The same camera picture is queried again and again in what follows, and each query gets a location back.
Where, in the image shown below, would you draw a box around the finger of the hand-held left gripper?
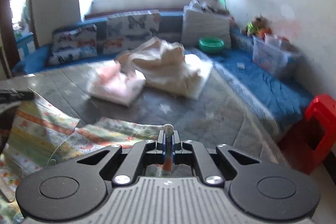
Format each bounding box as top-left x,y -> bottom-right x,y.
0,90 -> 35,104

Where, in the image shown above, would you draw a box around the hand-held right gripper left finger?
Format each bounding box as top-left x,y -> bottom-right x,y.
76,131 -> 168,186

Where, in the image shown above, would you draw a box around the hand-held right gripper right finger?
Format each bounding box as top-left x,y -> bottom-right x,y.
170,131 -> 260,186

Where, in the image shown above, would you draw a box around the pastel printed garment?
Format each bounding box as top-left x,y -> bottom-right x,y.
0,94 -> 170,224

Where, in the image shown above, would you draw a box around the pink folded clothes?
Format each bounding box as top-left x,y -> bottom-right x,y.
87,59 -> 146,107

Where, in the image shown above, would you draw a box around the cream clothes pile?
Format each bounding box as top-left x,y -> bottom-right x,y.
115,36 -> 203,98

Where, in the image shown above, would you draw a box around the grey quilted star mat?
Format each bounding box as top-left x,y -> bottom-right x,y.
0,55 -> 290,164

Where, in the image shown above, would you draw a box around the blue cabinet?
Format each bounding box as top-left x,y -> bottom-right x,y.
15,32 -> 35,60

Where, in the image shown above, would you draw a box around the small butterfly print cushion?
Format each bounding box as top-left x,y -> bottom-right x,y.
48,25 -> 98,66

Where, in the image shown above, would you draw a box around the white folded cloth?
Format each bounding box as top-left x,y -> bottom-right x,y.
183,53 -> 214,100

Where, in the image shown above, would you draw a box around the blue padded bench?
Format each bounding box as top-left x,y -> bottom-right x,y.
12,10 -> 322,136

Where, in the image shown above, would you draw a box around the green plastic basin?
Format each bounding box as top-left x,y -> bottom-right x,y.
198,37 -> 226,54

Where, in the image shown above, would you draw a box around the large butterfly print cushion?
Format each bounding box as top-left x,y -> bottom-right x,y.
102,12 -> 161,56

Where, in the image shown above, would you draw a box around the white cushion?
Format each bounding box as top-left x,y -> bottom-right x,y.
182,5 -> 233,47

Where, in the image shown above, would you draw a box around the clear plastic storage box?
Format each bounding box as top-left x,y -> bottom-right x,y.
252,34 -> 301,78

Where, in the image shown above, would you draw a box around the red plastic stool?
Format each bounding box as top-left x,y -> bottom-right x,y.
278,94 -> 336,175

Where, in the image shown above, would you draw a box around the white plush toy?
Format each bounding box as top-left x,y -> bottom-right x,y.
190,0 -> 219,13

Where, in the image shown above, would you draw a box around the brown teddy bear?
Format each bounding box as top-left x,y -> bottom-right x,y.
245,17 -> 271,38

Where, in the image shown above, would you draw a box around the orange plush toy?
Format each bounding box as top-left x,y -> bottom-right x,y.
259,27 -> 273,38

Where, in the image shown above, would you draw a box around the brown door frame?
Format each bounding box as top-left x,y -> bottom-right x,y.
0,0 -> 38,78

